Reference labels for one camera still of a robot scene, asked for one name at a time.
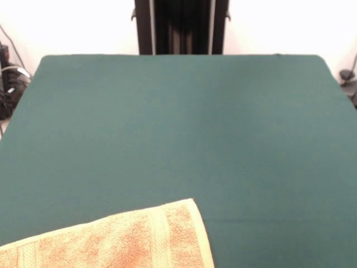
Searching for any tan terry towel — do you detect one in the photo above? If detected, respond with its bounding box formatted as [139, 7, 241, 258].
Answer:
[0, 198, 215, 268]

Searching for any dark green table cloth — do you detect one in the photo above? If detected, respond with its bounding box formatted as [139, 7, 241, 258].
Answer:
[0, 54, 357, 268]

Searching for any black rounded device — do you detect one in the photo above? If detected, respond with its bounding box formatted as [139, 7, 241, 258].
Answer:
[339, 69, 357, 109]

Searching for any black plug adapter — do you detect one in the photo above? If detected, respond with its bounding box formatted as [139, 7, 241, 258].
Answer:
[0, 44, 11, 66]

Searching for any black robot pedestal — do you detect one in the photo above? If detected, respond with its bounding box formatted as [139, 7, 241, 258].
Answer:
[131, 0, 231, 55]

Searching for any black cable heap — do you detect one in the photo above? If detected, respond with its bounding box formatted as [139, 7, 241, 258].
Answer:
[0, 65, 32, 121]

